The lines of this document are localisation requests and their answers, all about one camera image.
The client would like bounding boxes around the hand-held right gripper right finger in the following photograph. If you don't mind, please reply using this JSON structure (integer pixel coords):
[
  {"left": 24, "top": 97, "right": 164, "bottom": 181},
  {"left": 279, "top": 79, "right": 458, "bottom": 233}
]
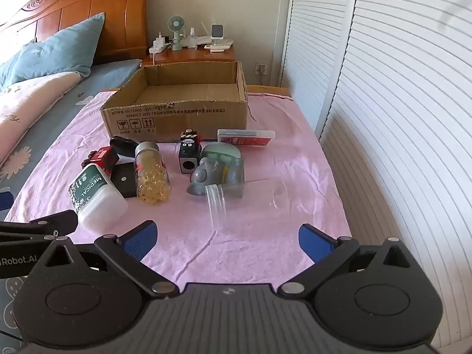
[{"left": 277, "top": 223, "right": 413, "bottom": 299}]

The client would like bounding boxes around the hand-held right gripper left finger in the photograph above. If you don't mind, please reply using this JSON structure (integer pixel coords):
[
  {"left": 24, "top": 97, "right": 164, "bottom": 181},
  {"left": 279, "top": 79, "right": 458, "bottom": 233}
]
[{"left": 42, "top": 220, "right": 178, "bottom": 299}]

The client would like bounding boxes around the white bottle with green label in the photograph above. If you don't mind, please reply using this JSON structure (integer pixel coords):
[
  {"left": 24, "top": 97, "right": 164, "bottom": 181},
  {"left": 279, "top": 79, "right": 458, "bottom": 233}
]
[{"left": 68, "top": 164, "right": 128, "bottom": 234}]

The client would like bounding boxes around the black square box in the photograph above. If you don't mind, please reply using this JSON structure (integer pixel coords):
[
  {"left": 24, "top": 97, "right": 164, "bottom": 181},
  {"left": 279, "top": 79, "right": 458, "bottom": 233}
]
[{"left": 111, "top": 161, "right": 139, "bottom": 198}]

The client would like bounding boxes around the red toy truck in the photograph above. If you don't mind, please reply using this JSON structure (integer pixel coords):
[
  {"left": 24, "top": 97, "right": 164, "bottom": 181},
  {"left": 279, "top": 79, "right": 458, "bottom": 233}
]
[{"left": 82, "top": 145, "right": 120, "bottom": 175}]

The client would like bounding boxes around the clear plastic jar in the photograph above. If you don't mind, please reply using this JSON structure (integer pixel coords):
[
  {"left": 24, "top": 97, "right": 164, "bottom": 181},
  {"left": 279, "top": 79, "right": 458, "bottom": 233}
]
[{"left": 204, "top": 178, "right": 290, "bottom": 231}]

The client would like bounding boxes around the grey toy robot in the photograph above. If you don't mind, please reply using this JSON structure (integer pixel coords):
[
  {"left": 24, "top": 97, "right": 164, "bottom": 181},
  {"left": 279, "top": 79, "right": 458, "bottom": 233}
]
[{"left": 186, "top": 143, "right": 246, "bottom": 200}]

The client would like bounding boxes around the brown cardboard box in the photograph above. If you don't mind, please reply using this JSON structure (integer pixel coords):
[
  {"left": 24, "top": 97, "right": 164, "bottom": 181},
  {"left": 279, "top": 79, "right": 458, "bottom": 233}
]
[{"left": 100, "top": 61, "right": 248, "bottom": 144}]

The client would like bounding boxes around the clear bottle of yellow capsules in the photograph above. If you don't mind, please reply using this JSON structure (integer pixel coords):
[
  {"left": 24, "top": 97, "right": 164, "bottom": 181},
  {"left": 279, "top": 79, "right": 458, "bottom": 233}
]
[{"left": 133, "top": 141, "right": 172, "bottom": 205}]

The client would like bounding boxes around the black cube toy with eyes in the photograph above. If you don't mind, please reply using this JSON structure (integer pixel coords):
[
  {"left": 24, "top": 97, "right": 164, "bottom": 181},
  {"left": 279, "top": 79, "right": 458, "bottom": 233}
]
[{"left": 179, "top": 141, "right": 202, "bottom": 173}]

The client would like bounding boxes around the glossy black case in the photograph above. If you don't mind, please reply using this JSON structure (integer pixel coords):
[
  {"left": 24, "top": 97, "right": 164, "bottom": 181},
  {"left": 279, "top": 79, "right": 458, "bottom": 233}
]
[{"left": 110, "top": 136, "right": 141, "bottom": 160}]

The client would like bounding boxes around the pink quilt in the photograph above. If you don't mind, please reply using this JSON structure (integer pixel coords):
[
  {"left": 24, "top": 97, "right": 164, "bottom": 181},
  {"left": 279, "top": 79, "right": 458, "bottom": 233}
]
[{"left": 0, "top": 70, "right": 83, "bottom": 163}]

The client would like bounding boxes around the white louvered closet door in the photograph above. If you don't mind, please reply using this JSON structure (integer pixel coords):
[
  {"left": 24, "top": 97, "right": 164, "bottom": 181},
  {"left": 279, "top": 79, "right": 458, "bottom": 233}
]
[
  {"left": 280, "top": 0, "right": 360, "bottom": 133},
  {"left": 315, "top": 0, "right": 472, "bottom": 354}
]

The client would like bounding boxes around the blue pillow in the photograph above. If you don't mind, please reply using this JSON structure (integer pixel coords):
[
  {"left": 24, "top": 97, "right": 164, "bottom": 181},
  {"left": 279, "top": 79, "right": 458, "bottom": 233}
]
[{"left": 0, "top": 12, "right": 106, "bottom": 91}]

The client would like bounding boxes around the wooden nightstand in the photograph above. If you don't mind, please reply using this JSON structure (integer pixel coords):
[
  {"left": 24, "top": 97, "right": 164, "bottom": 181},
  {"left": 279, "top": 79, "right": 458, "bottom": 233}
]
[{"left": 141, "top": 42, "right": 237, "bottom": 68}]

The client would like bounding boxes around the small green desk fan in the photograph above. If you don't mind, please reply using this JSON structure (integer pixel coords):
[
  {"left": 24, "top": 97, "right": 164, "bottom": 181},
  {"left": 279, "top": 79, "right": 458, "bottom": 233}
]
[{"left": 168, "top": 15, "right": 185, "bottom": 50}]

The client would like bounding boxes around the wooden bed headboard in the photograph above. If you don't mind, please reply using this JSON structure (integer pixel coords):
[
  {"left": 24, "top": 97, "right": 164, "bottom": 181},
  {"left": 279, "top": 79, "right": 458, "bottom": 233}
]
[{"left": 0, "top": 0, "right": 153, "bottom": 65}]

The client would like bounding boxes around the wooden bed side rail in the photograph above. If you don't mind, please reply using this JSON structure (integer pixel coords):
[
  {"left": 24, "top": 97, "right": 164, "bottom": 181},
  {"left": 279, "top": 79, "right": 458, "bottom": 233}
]
[{"left": 247, "top": 85, "right": 294, "bottom": 99}]

